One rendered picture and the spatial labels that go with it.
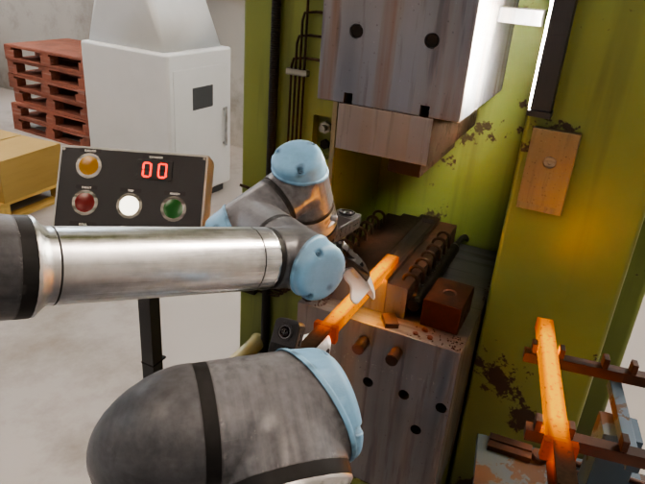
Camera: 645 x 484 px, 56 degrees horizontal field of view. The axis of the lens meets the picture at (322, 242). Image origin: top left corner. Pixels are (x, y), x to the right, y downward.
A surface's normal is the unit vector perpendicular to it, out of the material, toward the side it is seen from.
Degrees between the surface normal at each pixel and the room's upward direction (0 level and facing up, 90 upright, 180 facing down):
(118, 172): 60
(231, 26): 90
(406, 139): 90
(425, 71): 90
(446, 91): 90
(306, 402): 37
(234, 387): 19
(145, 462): 77
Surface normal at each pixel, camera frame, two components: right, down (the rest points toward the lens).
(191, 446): 0.20, -0.03
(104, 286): 0.54, 0.51
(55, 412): 0.07, -0.91
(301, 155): -0.16, -0.62
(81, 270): 0.63, 0.08
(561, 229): -0.43, 0.36
